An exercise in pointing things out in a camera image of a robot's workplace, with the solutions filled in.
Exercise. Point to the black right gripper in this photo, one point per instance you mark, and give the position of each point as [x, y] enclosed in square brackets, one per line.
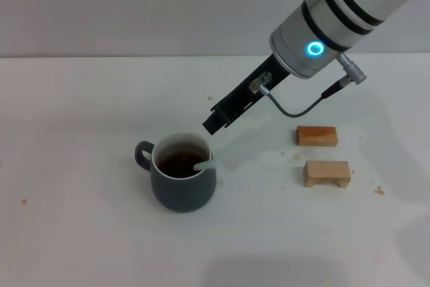
[248, 93]

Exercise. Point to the grey ceramic cup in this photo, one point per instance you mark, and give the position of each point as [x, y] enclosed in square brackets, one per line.
[181, 193]

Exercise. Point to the dark coffee liquid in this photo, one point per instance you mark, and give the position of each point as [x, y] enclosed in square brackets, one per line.
[178, 164]

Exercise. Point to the orange wooden block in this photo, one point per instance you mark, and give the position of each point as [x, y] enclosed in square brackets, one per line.
[317, 136]

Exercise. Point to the light notched wooden block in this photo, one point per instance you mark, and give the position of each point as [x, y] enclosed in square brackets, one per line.
[326, 170]

